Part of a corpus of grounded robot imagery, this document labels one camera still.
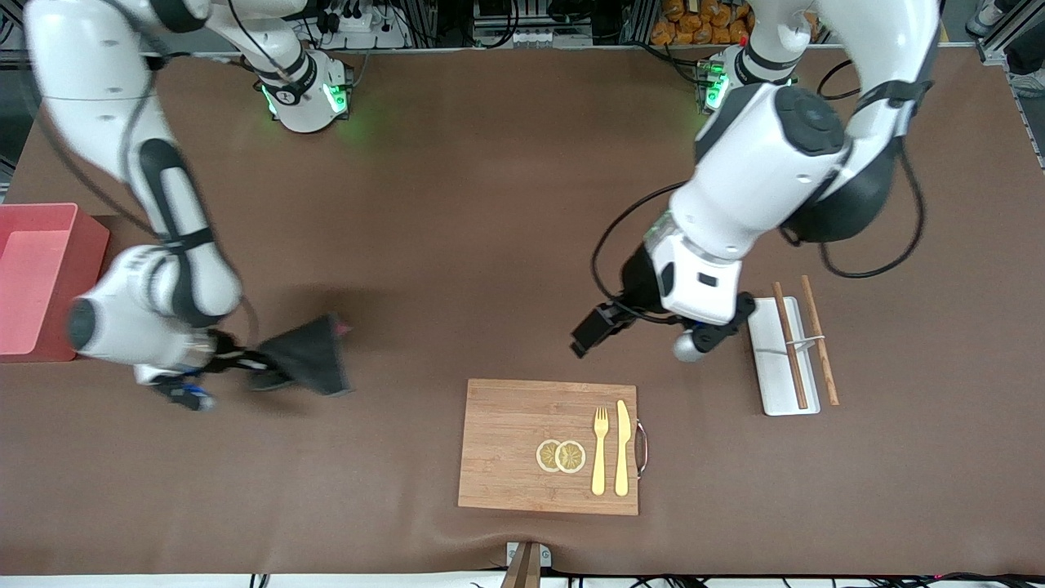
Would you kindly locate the lemon slice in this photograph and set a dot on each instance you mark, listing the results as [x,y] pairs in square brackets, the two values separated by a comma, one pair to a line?
[571,457]
[545,456]

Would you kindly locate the yellow plastic fork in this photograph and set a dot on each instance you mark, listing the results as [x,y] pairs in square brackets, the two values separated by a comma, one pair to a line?
[600,465]

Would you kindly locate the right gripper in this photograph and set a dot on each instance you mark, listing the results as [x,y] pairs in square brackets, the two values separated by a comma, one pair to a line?
[225,352]

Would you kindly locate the yellow plastic knife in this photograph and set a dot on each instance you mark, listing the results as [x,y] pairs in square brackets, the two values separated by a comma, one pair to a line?
[623,449]

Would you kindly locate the white power strip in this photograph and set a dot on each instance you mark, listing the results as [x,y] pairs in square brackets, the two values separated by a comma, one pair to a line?
[359,23]

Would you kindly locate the aluminium frame post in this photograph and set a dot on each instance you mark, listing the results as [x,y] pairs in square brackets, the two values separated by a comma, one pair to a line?
[1008,37]

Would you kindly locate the bamboo cutting board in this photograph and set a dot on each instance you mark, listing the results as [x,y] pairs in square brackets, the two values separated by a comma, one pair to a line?
[514,441]

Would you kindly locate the white rectangular tray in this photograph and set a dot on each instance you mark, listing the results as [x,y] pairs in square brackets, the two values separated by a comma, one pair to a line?
[775,376]

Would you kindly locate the white band around sticks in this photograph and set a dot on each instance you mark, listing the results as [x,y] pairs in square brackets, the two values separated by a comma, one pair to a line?
[804,343]

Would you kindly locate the pile of orange items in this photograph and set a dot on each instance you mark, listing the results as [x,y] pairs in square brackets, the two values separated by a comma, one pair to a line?
[694,24]

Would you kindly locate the metal bracket at table edge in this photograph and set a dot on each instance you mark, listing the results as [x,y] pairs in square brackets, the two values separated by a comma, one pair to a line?
[545,557]

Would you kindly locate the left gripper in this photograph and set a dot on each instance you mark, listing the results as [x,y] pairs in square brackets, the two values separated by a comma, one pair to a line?
[639,287]

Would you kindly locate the pink box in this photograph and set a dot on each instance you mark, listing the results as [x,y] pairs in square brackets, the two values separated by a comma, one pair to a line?
[33,286]

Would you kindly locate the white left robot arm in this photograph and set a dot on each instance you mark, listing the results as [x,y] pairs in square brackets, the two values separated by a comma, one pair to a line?
[759,171]

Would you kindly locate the dark grey cloth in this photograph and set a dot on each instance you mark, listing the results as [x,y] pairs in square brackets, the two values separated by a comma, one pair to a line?
[314,359]

